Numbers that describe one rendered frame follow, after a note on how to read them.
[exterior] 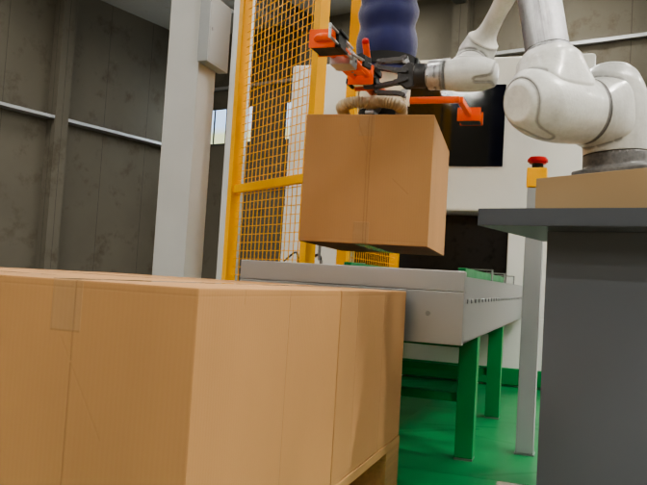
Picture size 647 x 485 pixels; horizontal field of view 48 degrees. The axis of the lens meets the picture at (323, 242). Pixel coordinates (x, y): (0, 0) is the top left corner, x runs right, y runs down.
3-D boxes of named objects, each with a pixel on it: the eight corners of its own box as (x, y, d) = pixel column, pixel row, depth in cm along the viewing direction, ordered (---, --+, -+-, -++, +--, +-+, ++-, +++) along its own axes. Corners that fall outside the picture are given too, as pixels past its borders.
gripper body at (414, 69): (426, 58, 220) (396, 59, 223) (424, 86, 220) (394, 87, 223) (430, 65, 227) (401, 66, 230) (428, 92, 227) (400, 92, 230)
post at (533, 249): (515, 450, 258) (528, 169, 263) (534, 453, 256) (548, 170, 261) (513, 454, 252) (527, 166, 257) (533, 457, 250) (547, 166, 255)
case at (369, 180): (340, 250, 285) (347, 149, 287) (444, 256, 276) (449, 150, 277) (298, 241, 227) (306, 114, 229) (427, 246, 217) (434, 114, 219)
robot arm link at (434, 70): (442, 86, 217) (423, 86, 219) (447, 93, 226) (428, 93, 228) (444, 55, 218) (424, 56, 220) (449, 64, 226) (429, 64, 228)
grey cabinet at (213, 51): (218, 74, 334) (221, 10, 336) (228, 73, 332) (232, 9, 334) (196, 61, 315) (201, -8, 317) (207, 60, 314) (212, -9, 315)
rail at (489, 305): (512, 318, 428) (513, 285, 428) (522, 318, 426) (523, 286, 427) (446, 342, 210) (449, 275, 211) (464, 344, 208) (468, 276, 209)
